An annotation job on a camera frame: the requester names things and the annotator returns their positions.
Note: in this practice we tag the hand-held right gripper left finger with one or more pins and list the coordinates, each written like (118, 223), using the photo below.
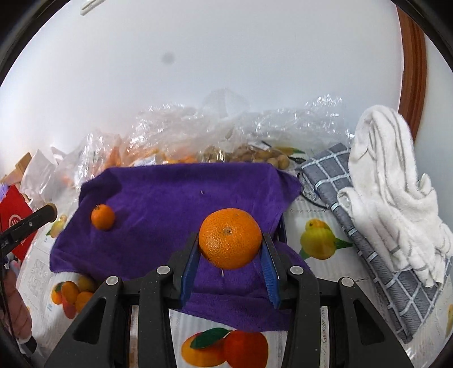
(189, 270)

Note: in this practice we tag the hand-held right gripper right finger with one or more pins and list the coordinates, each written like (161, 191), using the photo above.
(270, 277)

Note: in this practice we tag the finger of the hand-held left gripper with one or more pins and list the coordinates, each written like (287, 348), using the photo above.
(35, 221)

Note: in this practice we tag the large orange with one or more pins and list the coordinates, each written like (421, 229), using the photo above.
(230, 240)

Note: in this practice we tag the person's left hand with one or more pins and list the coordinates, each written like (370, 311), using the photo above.
(19, 311)

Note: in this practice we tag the red paper bag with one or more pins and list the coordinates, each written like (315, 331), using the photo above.
(14, 212)

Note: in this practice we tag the fruit printed tablecloth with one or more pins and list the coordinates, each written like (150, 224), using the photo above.
(42, 254)

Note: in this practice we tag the white plastic bag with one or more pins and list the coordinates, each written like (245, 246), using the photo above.
(40, 170)

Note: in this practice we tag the wooden chair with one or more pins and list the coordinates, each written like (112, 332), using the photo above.
(21, 164)

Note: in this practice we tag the small orange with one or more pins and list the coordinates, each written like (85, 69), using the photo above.
(85, 301)
(103, 217)

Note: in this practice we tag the purple towel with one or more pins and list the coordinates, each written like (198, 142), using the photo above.
(159, 198)

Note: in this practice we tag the clear plastic bag of oranges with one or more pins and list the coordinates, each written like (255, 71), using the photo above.
(116, 141)

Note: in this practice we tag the grey checked towel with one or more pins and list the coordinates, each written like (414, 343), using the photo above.
(400, 293)

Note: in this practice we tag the clear plastic bag of longans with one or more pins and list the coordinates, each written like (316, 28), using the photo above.
(283, 124)

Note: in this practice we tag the white striped towel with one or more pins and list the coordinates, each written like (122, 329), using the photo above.
(382, 170)

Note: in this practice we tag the white wall fixture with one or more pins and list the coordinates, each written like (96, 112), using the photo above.
(90, 6)

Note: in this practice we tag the wooden door frame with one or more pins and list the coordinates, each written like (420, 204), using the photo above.
(412, 70)

